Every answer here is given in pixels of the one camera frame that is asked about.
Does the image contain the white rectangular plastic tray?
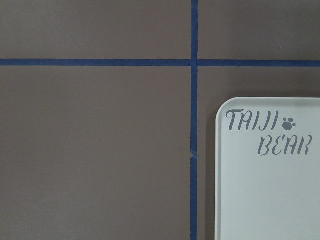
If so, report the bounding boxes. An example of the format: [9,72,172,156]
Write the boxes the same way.
[214,97,320,240]

